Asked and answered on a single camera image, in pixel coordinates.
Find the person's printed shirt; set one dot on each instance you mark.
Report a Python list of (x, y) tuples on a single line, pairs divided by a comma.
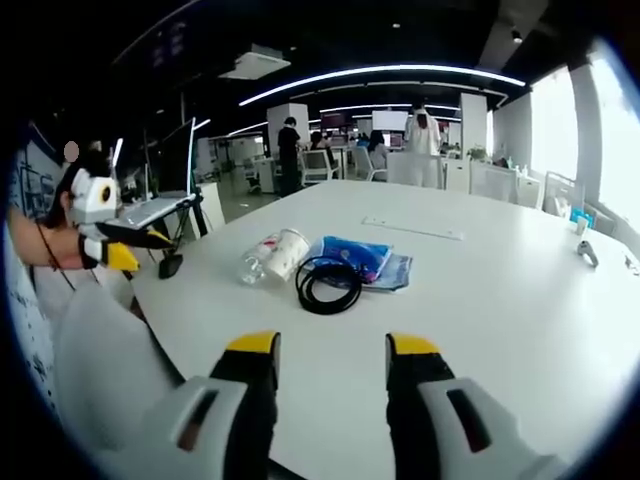
[(25, 310)]

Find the small white cup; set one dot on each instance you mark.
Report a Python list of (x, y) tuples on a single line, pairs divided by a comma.
[(581, 227)]

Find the white paper cup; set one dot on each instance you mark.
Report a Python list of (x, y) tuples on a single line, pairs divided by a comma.
[(285, 257)]

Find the ceiling air conditioner unit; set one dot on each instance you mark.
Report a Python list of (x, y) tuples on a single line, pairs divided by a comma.
[(255, 64)]

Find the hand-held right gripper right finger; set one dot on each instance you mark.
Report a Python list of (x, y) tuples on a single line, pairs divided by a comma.
[(450, 420)]

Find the white office chair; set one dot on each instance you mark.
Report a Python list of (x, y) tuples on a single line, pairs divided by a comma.
[(365, 165), (320, 165)]

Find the white table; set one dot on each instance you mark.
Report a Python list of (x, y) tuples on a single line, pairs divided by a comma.
[(450, 300)]

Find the blue tissue packet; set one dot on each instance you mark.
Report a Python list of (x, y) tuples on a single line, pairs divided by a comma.
[(350, 250)]

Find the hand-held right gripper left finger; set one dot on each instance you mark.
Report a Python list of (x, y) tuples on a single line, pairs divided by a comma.
[(220, 415)]

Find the open laptop on stand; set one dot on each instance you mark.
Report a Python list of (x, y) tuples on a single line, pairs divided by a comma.
[(176, 160)]

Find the clear plastic bottle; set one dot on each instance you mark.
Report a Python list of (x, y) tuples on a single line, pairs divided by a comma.
[(252, 267)]

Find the small black device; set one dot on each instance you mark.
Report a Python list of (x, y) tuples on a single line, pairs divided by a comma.
[(170, 266)]

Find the blue box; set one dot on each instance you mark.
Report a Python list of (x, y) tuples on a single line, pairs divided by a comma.
[(587, 216)]

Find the curved ceiling light strip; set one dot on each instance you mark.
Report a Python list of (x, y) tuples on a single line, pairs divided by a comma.
[(380, 74)]

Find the person's white trousers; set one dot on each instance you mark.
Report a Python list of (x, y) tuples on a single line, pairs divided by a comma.
[(110, 360)]

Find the blue plastic bag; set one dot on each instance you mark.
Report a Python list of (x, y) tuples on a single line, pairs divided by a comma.
[(397, 272)]

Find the grey handheld controller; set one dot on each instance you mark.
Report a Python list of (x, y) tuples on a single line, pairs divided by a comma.
[(589, 254)]

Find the white laptop on stand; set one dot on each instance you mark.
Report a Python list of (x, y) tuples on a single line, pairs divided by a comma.
[(150, 210)]

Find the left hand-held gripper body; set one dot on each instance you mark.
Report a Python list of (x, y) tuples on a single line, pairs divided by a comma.
[(90, 197)]

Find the green potted plant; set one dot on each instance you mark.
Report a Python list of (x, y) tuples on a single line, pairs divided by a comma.
[(477, 152)]

